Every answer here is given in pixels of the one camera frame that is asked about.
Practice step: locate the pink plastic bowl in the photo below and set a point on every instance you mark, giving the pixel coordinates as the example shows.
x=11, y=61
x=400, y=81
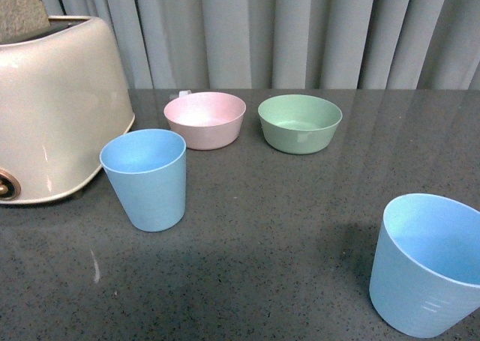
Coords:
x=206, y=120

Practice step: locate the green plastic bowl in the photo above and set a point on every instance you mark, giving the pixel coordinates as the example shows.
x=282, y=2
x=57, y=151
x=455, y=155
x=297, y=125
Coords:
x=297, y=123

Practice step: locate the grey pleated curtain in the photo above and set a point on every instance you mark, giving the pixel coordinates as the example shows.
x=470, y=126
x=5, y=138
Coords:
x=326, y=44

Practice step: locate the cream white toaster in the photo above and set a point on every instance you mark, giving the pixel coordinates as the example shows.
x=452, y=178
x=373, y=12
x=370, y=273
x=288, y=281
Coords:
x=63, y=97

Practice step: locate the light blue plastic cup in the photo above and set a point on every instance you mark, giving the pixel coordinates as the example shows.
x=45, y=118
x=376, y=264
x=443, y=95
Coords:
x=425, y=275

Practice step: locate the brown bread slice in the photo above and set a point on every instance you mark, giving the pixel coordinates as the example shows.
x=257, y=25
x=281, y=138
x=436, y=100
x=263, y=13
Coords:
x=21, y=18

